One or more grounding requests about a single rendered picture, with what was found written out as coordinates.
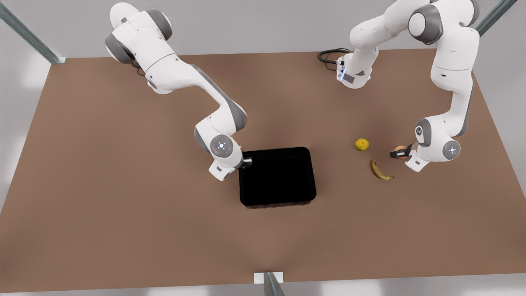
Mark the black storage box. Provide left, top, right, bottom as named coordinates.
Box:
left=239, top=147, right=317, bottom=207

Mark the yellow banana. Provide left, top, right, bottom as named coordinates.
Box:
left=370, top=159, right=396, bottom=181

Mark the silver frame post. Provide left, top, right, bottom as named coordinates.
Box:
left=0, top=2, right=67, bottom=65
left=254, top=272, right=286, bottom=296
left=476, top=0, right=518, bottom=37

